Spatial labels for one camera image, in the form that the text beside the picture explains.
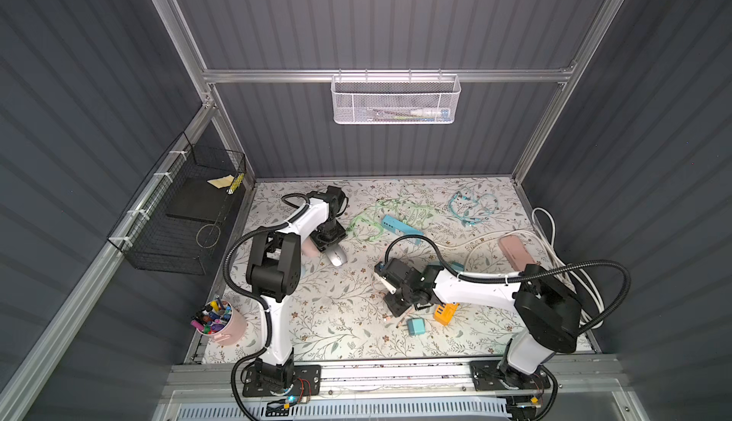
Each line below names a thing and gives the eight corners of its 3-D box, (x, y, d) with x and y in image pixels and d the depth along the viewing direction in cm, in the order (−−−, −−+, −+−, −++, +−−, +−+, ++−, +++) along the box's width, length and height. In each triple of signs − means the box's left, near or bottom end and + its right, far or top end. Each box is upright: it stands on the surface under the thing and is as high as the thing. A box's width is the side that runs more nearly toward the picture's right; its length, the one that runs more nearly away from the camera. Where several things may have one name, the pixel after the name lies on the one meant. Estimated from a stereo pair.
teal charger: (407, 334, 83) (408, 332, 81) (406, 320, 85) (407, 318, 84) (425, 334, 83) (426, 332, 81) (423, 320, 85) (424, 318, 84)
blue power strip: (379, 227, 107) (379, 220, 104) (385, 219, 110) (385, 212, 106) (415, 245, 102) (417, 238, 99) (420, 236, 105) (422, 230, 101)
